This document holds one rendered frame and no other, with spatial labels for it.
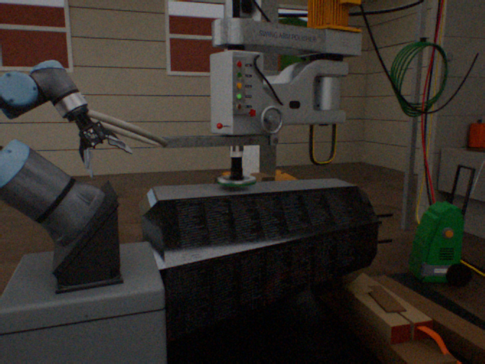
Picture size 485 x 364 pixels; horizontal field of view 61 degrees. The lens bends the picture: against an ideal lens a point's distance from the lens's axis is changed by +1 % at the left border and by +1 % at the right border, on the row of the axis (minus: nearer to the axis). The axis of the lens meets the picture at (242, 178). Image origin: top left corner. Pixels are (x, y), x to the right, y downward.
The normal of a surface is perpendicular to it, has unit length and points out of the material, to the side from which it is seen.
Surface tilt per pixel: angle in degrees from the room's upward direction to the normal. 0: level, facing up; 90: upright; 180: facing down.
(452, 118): 90
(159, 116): 90
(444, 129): 90
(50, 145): 90
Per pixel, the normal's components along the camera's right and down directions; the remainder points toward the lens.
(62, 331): 0.31, 0.17
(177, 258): 0.23, -0.58
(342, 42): 0.57, 0.14
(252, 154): -0.72, 0.12
